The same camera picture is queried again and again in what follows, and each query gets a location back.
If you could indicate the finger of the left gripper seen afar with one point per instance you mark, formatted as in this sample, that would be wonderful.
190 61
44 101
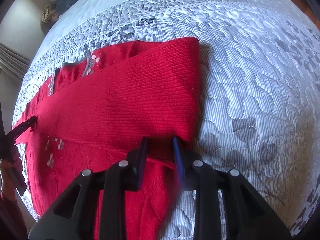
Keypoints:
22 127

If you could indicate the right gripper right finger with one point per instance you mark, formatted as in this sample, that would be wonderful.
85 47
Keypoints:
247 214

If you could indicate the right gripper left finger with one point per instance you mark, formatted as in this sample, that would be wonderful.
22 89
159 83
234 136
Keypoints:
94 203

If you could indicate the red knitted sweater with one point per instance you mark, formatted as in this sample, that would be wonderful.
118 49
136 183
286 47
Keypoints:
91 113

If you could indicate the dark blue folded clothes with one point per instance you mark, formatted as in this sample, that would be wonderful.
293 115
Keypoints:
63 5

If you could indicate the grey window curtain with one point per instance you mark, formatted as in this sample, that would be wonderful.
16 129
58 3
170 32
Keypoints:
13 64

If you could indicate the patterned fabric pile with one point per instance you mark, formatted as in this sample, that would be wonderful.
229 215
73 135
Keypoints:
50 14

